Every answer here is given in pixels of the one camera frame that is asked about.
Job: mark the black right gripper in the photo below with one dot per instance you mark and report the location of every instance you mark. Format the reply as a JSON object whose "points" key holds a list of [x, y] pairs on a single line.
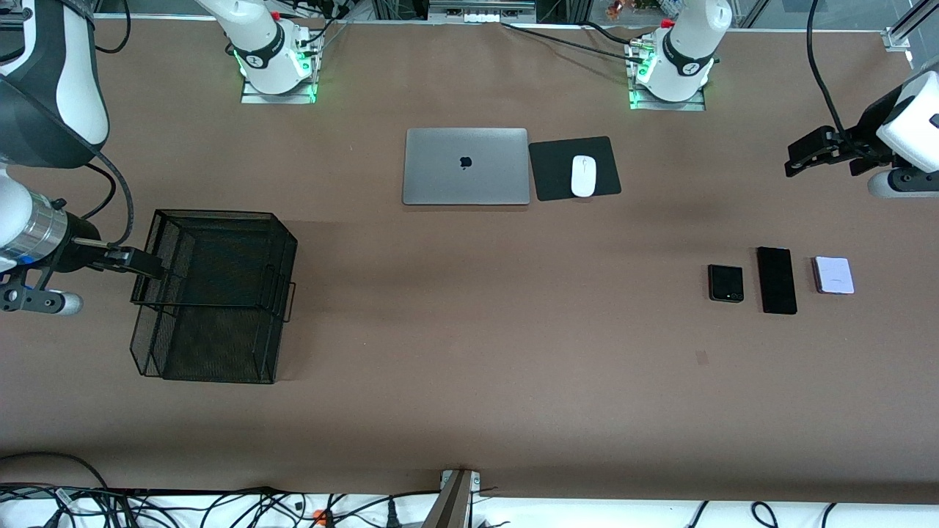
{"points": [[75, 254]]}

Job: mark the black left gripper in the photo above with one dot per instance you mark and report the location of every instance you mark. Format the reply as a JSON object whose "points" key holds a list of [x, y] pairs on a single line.
{"points": [[868, 125]]}

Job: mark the lavender white flip phone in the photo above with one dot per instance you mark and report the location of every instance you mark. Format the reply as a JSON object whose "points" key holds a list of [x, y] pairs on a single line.
{"points": [[834, 276]]}

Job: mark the long black smartphone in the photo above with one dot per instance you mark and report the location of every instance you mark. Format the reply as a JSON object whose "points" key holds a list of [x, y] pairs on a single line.
{"points": [[777, 280]]}

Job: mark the small black flip phone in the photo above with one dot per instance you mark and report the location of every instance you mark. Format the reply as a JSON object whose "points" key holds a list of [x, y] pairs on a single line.
{"points": [[725, 282]]}

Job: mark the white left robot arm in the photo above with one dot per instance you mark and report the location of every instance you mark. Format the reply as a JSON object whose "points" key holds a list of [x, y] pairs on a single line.
{"points": [[686, 59]]}

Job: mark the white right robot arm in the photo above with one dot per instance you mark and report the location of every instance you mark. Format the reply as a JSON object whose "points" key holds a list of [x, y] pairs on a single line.
{"points": [[73, 88]]}

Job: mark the white computer mouse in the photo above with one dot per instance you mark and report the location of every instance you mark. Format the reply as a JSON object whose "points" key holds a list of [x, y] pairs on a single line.
{"points": [[583, 176]]}

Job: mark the small orange background object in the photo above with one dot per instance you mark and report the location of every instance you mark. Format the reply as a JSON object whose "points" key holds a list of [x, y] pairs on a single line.
{"points": [[615, 9]]}

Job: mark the black mouse pad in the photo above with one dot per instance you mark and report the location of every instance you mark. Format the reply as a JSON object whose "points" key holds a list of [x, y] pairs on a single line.
{"points": [[550, 176]]}

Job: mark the orange plug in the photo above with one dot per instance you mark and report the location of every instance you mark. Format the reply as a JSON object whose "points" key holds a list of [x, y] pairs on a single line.
{"points": [[319, 518]]}

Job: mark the silver closed laptop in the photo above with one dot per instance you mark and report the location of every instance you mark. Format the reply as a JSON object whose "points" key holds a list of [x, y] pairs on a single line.
{"points": [[440, 176]]}

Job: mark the white power strip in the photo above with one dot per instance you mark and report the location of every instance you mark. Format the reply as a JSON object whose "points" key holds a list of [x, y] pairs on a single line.
{"points": [[480, 16]]}

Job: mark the aluminium frame profile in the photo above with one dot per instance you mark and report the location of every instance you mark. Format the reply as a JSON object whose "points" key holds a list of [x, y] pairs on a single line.
{"points": [[896, 37]]}

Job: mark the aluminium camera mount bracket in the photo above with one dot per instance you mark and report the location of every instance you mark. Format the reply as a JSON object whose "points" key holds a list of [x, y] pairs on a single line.
{"points": [[451, 506]]}

